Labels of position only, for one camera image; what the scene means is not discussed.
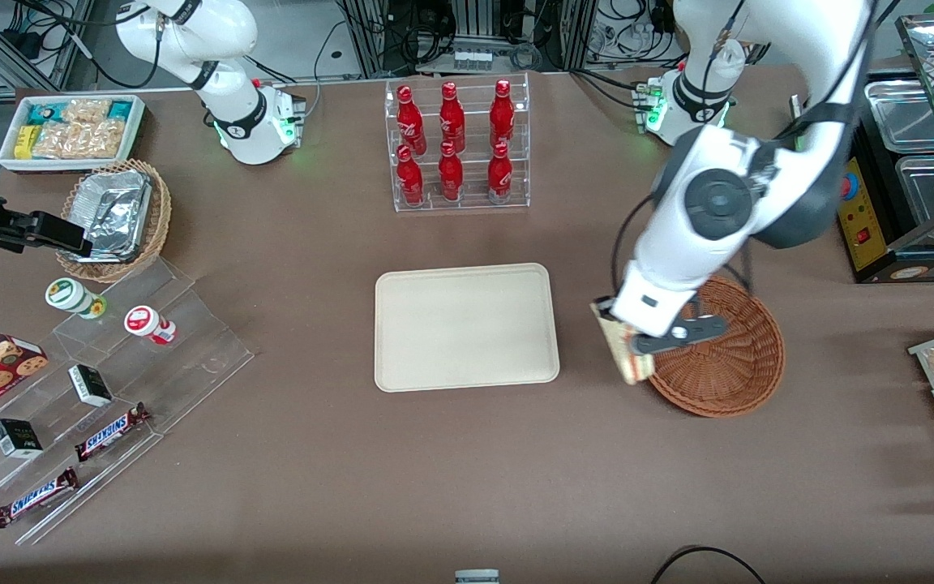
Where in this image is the clear acrylic stepped display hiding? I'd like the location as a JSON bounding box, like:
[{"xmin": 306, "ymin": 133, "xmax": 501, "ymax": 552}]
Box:
[{"xmin": 0, "ymin": 258, "xmax": 255, "ymax": 546}]

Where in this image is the brown round wicker basket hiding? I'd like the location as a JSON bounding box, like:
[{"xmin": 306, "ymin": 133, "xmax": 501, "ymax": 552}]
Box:
[{"xmin": 647, "ymin": 274, "xmax": 786, "ymax": 419}]

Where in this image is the cream plastic tray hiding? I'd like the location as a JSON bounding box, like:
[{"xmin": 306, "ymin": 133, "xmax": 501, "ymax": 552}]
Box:
[{"xmin": 375, "ymin": 263, "xmax": 560, "ymax": 393}]

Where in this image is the white rectangular snack bin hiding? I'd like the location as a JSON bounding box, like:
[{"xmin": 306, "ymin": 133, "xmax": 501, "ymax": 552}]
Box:
[{"xmin": 0, "ymin": 95, "xmax": 148, "ymax": 175}]

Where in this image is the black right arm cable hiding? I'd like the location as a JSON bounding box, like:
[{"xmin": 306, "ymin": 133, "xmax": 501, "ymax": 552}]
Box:
[{"xmin": 13, "ymin": 0, "xmax": 164, "ymax": 90}]

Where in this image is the red lid yogurt cup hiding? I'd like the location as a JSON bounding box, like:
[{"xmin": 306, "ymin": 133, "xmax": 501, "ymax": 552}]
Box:
[{"xmin": 124, "ymin": 305, "xmax": 178, "ymax": 346}]

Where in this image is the aluminium foil tray stack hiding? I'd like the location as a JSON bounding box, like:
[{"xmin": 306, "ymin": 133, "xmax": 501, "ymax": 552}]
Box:
[{"xmin": 72, "ymin": 169, "xmax": 152, "ymax": 263}]

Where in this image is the black cable on table edge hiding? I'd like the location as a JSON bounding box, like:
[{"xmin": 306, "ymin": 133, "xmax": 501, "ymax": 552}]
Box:
[{"xmin": 649, "ymin": 545, "xmax": 768, "ymax": 584}]

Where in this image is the clear acrylic bottle rack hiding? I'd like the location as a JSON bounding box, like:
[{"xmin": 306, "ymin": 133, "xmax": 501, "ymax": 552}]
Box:
[{"xmin": 384, "ymin": 73, "xmax": 531, "ymax": 213}]

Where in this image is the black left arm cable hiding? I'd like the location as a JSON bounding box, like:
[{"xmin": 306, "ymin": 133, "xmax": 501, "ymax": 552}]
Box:
[{"xmin": 611, "ymin": 193, "xmax": 656, "ymax": 303}]

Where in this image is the light wicker basket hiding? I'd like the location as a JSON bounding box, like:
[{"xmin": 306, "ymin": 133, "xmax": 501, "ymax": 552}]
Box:
[{"xmin": 56, "ymin": 159, "xmax": 173, "ymax": 284}]

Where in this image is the triangle sandwich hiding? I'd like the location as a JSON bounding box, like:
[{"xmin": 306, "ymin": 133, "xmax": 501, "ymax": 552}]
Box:
[{"xmin": 591, "ymin": 300, "xmax": 656, "ymax": 385}]

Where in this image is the aluminium frame rack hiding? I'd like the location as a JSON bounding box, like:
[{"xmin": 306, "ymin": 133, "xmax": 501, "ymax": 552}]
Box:
[{"xmin": 337, "ymin": 0, "xmax": 598, "ymax": 78}]

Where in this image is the clear bag of peanuts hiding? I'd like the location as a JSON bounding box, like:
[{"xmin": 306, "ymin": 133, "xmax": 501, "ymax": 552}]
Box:
[
  {"xmin": 60, "ymin": 98, "xmax": 113, "ymax": 125},
  {"xmin": 32, "ymin": 120, "xmax": 125, "ymax": 160}
]

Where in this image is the small black box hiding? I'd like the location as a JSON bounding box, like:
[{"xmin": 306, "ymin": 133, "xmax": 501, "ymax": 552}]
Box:
[
  {"xmin": 0, "ymin": 419, "xmax": 45, "ymax": 460},
  {"xmin": 68, "ymin": 364, "xmax": 114, "ymax": 408}
]

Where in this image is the black food warmer machine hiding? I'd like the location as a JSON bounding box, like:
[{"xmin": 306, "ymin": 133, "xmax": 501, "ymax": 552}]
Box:
[{"xmin": 791, "ymin": 15, "xmax": 934, "ymax": 285}]

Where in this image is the green lid yogurt cup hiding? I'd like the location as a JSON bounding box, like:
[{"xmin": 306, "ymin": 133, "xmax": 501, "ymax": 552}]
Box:
[{"xmin": 45, "ymin": 277, "xmax": 108, "ymax": 320}]

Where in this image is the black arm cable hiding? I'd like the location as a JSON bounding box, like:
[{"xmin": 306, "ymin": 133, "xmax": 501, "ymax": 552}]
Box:
[
  {"xmin": 611, "ymin": 193, "xmax": 656, "ymax": 303},
  {"xmin": 13, "ymin": 0, "xmax": 164, "ymax": 90}
]

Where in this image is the snickers bar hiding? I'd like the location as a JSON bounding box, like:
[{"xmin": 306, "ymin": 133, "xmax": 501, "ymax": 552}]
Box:
[
  {"xmin": 0, "ymin": 467, "xmax": 80, "ymax": 530},
  {"xmin": 74, "ymin": 403, "xmax": 152, "ymax": 463}
]

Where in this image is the red cola bottle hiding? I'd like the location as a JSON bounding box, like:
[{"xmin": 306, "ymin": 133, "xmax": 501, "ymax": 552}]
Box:
[
  {"xmin": 438, "ymin": 140, "xmax": 465, "ymax": 202},
  {"xmin": 487, "ymin": 142, "xmax": 515, "ymax": 204},
  {"xmin": 489, "ymin": 79, "xmax": 516, "ymax": 151},
  {"xmin": 396, "ymin": 144, "xmax": 426, "ymax": 207},
  {"xmin": 439, "ymin": 81, "xmax": 467, "ymax": 153},
  {"xmin": 396, "ymin": 84, "xmax": 428, "ymax": 157}
]

